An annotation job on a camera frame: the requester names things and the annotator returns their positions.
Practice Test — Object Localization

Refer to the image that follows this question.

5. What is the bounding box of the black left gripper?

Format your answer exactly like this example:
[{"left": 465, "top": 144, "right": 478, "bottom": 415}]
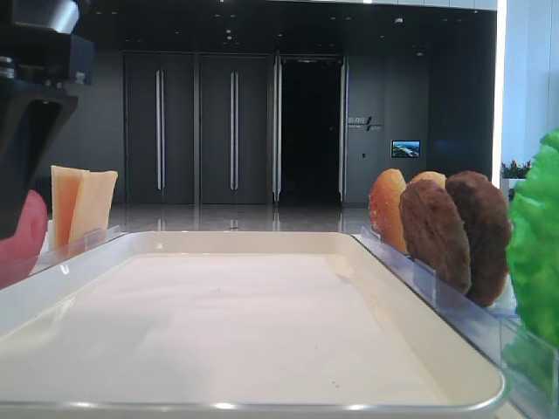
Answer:
[{"left": 1, "top": 1, "right": 94, "bottom": 239}]

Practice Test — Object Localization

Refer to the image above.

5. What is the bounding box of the rear orange cheese slice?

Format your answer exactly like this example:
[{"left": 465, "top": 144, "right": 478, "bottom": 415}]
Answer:
[{"left": 51, "top": 165, "right": 89, "bottom": 249}]

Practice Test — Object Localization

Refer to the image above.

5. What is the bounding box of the front yellow cheese slice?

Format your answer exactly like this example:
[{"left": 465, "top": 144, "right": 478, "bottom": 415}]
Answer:
[{"left": 69, "top": 170, "right": 118, "bottom": 243}]

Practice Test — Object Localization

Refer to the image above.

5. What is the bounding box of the clear cheese slice holder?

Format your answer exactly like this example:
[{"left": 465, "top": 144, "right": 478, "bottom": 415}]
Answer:
[{"left": 34, "top": 225, "right": 124, "bottom": 271}]

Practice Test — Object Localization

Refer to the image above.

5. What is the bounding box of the clear tomato slice holder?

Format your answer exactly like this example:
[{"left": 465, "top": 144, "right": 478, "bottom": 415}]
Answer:
[{"left": 0, "top": 255, "right": 39, "bottom": 289}]

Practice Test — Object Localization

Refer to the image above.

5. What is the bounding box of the orange bread slice right rack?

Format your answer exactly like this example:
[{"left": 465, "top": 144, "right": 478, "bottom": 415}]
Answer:
[{"left": 369, "top": 168, "right": 408, "bottom": 255}]

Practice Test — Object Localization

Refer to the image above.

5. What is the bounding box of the clear right bread holder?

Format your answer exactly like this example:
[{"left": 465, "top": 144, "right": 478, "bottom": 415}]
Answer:
[{"left": 353, "top": 227, "right": 414, "bottom": 283}]

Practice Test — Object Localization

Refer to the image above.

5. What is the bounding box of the tan bread slice right rack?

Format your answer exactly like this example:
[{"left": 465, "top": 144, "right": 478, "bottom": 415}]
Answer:
[{"left": 410, "top": 171, "right": 446, "bottom": 189}]

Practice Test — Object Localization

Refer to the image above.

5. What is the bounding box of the front brown meat patty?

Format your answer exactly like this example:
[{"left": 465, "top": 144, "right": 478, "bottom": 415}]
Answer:
[{"left": 399, "top": 180, "right": 472, "bottom": 294}]

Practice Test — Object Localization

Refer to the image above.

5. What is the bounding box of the brown meat patty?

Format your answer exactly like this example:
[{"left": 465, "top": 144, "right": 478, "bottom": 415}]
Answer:
[
  {"left": 399, "top": 180, "right": 472, "bottom": 294},
  {"left": 445, "top": 171, "right": 512, "bottom": 307}
]

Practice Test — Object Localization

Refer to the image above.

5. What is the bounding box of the clear meat patty holder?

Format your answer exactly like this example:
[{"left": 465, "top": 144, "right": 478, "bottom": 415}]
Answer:
[{"left": 411, "top": 259, "right": 521, "bottom": 335}]

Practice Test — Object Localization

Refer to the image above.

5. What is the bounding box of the rear brown meat patty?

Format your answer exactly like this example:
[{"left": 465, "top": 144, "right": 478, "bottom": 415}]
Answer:
[{"left": 445, "top": 171, "right": 512, "bottom": 307}]

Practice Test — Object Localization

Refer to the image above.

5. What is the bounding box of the clear lettuce holder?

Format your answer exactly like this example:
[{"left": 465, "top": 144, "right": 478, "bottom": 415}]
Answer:
[{"left": 499, "top": 317, "right": 558, "bottom": 418}]

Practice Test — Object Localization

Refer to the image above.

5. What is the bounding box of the green lettuce leaf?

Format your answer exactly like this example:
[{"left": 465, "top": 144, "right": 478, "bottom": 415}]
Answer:
[{"left": 500, "top": 127, "right": 559, "bottom": 398}]

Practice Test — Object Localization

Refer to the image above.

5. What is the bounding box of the dark double door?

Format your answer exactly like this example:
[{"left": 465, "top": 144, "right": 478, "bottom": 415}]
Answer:
[{"left": 124, "top": 52, "right": 273, "bottom": 204}]

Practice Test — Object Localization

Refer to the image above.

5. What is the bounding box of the white rectangular tray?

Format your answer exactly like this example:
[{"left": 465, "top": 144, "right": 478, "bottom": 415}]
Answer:
[{"left": 1, "top": 232, "right": 508, "bottom": 418}]

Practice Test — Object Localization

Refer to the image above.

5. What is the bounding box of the potted flower plant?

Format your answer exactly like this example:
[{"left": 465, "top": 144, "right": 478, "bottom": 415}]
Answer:
[{"left": 500, "top": 160, "right": 532, "bottom": 179}]

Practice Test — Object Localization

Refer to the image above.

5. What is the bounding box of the wall mounted display screen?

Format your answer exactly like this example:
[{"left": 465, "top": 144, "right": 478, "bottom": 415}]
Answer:
[{"left": 390, "top": 141, "right": 421, "bottom": 159}]

